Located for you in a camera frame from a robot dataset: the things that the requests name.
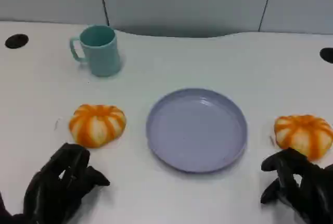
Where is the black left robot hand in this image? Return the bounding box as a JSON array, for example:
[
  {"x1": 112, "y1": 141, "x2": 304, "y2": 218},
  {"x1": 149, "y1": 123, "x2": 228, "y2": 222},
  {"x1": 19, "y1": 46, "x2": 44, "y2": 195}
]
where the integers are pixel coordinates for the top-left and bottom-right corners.
[{"x1": 22, "y1": 142, "x2": 111, "y2": 224}]

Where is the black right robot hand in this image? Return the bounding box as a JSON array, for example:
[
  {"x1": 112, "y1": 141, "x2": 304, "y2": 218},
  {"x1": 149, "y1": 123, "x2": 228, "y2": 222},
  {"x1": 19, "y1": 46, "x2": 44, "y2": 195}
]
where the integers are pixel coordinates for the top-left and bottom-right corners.
[{"x1": 260, "y1": 147, "x2": 333, "y2": 224}]

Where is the orange white toy bread roll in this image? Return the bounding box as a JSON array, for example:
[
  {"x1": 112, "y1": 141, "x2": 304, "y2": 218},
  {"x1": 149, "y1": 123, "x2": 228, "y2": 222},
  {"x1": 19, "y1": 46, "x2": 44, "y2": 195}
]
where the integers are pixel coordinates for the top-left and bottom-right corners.
[
  {"x1": 274, "y1": 114, "x2": 333, "y2": 161},
  {"x1": 68, "y1": 104, "x2": 127, "y2": 148}
]

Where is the lilac plate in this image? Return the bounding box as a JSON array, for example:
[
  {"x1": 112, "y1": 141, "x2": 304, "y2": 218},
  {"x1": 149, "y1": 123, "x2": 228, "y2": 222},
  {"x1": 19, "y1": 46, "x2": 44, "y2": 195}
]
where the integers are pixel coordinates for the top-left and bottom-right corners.
[{"x1": 145, "y1": 88, "x2": 248, "y2": 175}]

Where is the pale green mug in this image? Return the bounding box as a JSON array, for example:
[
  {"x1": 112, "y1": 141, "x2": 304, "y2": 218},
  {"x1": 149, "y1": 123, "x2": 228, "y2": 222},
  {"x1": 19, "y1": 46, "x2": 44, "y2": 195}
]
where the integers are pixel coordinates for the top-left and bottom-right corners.
[{"x1": 69, "y1": 24, "x2": 123, "y2": 78}]

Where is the black table cable hole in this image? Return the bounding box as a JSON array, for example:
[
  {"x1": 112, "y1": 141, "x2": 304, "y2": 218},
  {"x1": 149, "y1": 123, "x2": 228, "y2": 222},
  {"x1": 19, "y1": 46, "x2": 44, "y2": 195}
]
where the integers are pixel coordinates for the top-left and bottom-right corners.
[
  {"x1": 319, "y1": 47, "x2": 333, "y2": 65},
  {"x1": 4, "y1": 33, "x2": 29, "y2": 49}
]

